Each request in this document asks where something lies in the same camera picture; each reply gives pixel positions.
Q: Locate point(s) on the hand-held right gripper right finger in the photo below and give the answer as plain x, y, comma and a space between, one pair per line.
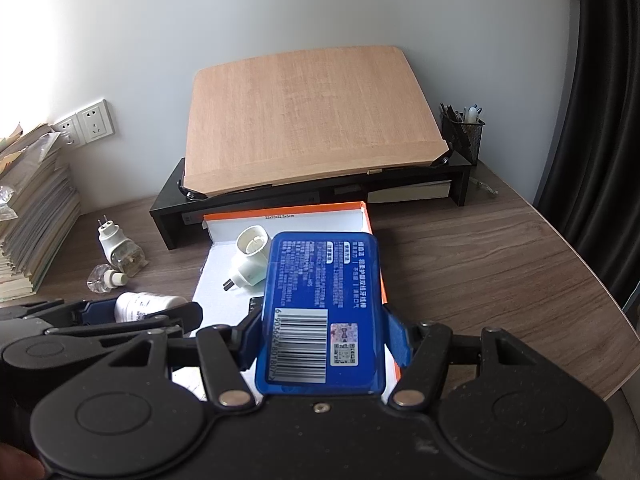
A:
397, 335

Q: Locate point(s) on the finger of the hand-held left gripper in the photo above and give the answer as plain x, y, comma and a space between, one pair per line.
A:
97, 311
170, 317

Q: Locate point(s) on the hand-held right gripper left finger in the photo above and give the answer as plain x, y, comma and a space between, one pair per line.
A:
250, 355

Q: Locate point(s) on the small white bottle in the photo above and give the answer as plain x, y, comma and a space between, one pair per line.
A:
145, 306

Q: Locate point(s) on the orange cardboard box lid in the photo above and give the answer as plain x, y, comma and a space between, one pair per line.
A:
215, 280

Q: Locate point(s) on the blue plastic box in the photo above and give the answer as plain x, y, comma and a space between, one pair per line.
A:
320, 310

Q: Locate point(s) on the person's left hand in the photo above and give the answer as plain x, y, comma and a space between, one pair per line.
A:
17, 462

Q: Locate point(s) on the clear refill bottle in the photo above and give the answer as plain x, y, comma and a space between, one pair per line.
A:
102, 280

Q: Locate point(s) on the white plug-in mosquito heater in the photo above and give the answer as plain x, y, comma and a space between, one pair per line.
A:
117, 245

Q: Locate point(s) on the white plug adapter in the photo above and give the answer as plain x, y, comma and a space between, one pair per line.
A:
250, 260

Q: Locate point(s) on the black desk riser shelf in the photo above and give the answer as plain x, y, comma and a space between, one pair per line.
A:
170, 210

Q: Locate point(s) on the stack of books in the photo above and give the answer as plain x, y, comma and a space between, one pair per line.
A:
35, 220

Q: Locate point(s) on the black board clamp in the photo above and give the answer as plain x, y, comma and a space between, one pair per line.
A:
192, 191
442, 156

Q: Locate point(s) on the black mesh pen holder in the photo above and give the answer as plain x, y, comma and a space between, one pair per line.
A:
465, 142

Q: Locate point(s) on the black pen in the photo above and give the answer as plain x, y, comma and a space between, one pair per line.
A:
447, 112

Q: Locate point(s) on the tilted wooden board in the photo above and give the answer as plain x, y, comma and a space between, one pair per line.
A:
310, 115

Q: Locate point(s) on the black curtain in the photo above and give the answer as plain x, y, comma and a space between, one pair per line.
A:
600, 110

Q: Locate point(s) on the white wall socket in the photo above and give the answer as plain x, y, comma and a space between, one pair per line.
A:
66, 130
95, 120

